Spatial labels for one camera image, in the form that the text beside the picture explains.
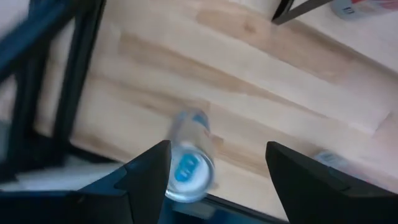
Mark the blue silver Red Bull can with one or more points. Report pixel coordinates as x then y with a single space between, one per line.
191 161
351 9

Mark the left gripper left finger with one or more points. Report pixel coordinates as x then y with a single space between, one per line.
146 180

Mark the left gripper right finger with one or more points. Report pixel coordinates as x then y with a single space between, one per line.
311 193

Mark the black aluminium table frame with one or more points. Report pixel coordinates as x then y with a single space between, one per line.
79 62

